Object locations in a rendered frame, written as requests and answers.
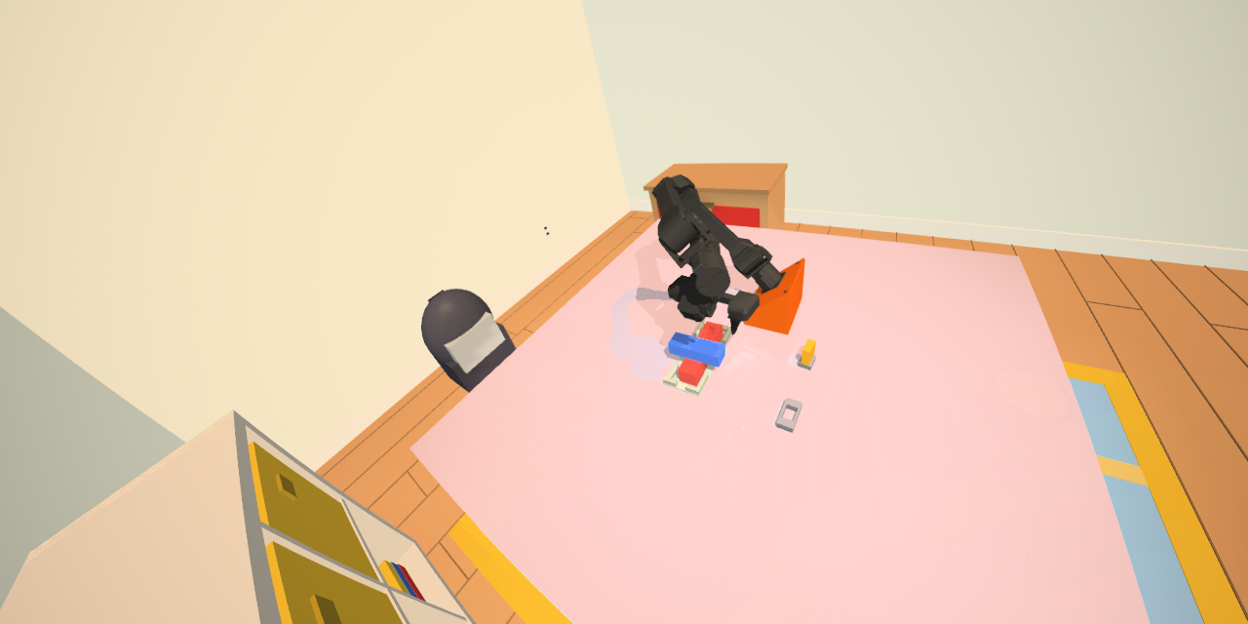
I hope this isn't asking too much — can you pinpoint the yellow rectangular block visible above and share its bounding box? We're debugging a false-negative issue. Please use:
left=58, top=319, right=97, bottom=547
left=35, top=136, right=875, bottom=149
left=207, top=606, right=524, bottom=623
left=801, top=339, right=816, bottom=366

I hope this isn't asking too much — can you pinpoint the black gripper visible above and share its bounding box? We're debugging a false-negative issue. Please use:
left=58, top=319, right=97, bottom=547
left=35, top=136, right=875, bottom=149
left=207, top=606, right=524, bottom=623
left=668, top=273, right=760, bottom=334

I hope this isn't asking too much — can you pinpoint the blue bar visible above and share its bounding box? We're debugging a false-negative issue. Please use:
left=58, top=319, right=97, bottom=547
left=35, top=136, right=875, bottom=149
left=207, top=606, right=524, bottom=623
left=668, top=331, right=726, bottom=368

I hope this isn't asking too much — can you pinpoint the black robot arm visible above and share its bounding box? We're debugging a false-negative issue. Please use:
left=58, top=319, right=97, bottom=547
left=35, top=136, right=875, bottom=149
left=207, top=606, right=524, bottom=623
left=651, top=175, right=786, bottom=322

